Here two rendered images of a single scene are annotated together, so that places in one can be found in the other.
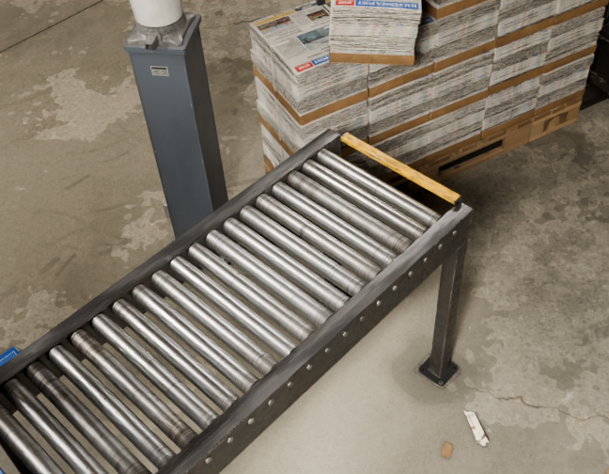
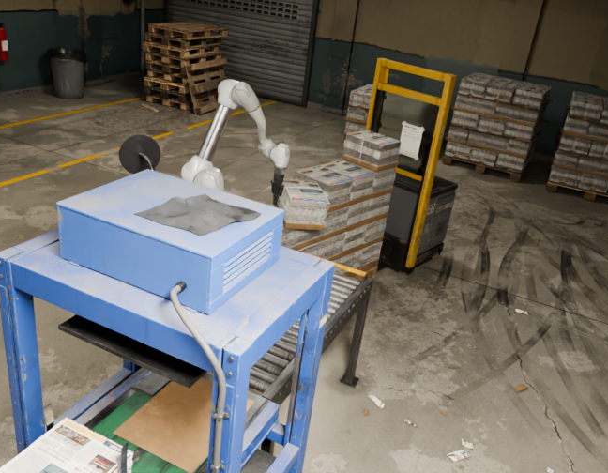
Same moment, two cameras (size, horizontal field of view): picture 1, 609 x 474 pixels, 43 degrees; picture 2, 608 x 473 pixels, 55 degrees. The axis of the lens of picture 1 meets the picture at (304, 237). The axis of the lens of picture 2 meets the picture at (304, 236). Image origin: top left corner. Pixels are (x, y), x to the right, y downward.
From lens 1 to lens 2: 180 cm
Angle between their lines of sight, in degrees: 29
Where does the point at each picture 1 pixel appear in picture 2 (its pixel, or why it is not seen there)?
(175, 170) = not seen: hidden behind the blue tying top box
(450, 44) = (329, 227)
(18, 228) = not seen: hidden behind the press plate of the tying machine
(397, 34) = (317, 214)
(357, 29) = (300, 211)
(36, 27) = not seen: hidden behind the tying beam
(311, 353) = (331, 326)
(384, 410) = (329, 399)
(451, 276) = (362, 314)
